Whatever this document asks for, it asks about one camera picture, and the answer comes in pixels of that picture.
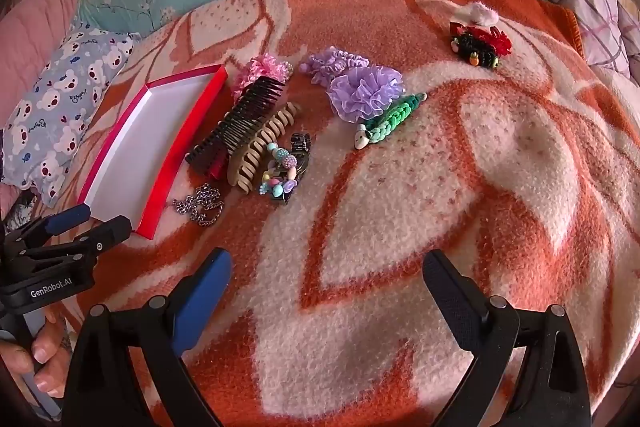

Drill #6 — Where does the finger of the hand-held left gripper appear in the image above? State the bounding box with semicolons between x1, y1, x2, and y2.
10;203;93;249
25;215;133;264

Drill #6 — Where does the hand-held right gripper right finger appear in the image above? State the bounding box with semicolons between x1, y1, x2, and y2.
422;249;593;427

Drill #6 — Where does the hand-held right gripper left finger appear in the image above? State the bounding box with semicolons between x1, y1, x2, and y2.
60;248;234;427

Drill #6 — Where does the red box with white inside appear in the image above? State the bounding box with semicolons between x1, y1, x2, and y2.
77;63;230;240

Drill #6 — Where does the beige hair claw clip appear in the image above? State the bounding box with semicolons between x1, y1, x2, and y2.
226;101;303;196

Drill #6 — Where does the colourful beaded bracelet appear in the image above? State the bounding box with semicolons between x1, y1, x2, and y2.
258;144;299;198

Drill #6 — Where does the dark brown hair claw clip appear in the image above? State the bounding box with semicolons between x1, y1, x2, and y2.
185;76;287;172

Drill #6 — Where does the purple organza scrunchie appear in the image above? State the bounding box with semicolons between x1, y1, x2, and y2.
326;66;405;124

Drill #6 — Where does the person's left hand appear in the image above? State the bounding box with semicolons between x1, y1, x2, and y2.
0;309;76;400

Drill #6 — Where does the orange and cream blanket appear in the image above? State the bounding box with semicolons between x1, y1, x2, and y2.
45;0;640;427

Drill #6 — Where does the bear print pillow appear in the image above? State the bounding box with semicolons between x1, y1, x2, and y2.
0;22;136;208

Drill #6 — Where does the small red hair accessory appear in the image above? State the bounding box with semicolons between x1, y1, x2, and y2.
207;156;229;181

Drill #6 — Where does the small dark hair clip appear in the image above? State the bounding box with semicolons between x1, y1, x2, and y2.
277;133;312;206

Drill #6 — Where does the green braided hair clip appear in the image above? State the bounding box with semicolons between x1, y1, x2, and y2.
354;92;428;150

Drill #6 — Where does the pink quilt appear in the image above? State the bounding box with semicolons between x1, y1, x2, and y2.
0;0;101;118

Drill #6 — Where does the pink scrunchie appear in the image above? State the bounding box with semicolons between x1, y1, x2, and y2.
231;53;293;102

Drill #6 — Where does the red hair bow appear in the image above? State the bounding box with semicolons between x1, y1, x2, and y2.
448;22;514;56

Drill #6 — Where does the small purple scrunchie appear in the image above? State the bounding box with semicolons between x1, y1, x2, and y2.
299;48;370;86

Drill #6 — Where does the white pink pompom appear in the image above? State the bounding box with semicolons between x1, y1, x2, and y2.
452;3;501;28

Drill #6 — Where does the silver chain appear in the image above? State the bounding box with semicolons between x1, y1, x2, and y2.
172;183;226;228

